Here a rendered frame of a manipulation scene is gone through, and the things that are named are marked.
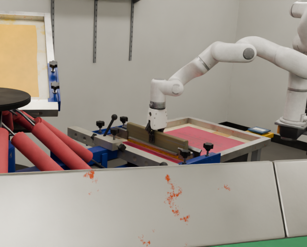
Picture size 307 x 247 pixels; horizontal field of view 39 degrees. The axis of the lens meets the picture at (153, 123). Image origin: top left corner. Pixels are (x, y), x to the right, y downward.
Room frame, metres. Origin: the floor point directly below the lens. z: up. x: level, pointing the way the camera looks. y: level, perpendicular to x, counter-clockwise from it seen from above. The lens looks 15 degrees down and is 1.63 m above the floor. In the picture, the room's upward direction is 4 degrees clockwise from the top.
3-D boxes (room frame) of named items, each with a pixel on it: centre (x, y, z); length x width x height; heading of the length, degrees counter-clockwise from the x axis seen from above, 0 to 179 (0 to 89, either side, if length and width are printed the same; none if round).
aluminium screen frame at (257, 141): (2.14, -0.16, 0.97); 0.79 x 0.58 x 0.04; 137
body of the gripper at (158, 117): (1.99, -0.02, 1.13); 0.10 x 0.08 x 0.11; 137
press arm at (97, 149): (1.73, 0.23, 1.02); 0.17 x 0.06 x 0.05; 137
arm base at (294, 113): (2.03, -0.69, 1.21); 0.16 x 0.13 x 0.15; 61
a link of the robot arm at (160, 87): (1.98, -0.05, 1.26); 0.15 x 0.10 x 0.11; 94
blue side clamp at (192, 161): (1.78, -0.20, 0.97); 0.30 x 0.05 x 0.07; 137
